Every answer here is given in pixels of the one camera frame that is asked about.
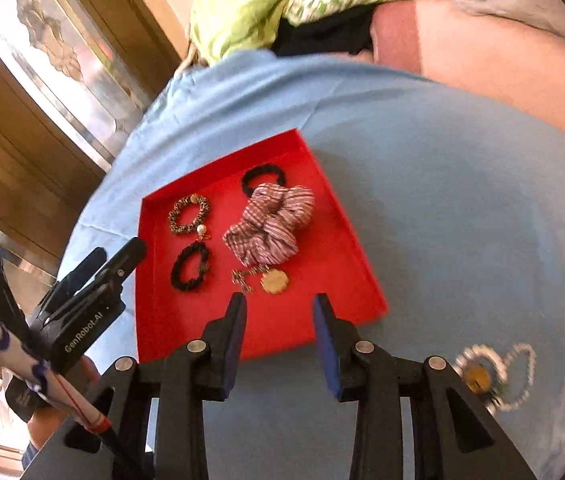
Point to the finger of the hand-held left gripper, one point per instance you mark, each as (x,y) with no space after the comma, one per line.
(112,272)
(85,270)

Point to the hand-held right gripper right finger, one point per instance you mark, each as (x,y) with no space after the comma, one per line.
(325,347)

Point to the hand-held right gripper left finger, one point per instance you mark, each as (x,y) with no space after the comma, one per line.
(235,345)

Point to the red shallow box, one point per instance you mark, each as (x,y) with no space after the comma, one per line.
(322,270)

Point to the red white plaid scrunchie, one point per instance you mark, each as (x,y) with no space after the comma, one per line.
(270,225)

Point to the person's left hand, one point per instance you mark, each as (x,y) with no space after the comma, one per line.
(45,425)

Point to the blue blanket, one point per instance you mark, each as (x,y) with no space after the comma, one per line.
(462,210)

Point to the stained glass window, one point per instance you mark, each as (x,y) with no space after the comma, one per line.
(62,60)

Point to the green quilted comforter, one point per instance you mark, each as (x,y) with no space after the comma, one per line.
(242,5)

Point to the black cloth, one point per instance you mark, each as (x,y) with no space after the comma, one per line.
(322,35)

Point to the pink sofa cushion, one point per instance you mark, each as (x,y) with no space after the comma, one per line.
(487,70)

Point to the grey pillow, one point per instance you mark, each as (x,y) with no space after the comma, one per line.
(537,15)

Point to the wooden door frame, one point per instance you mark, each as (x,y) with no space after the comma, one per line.
(7,160)

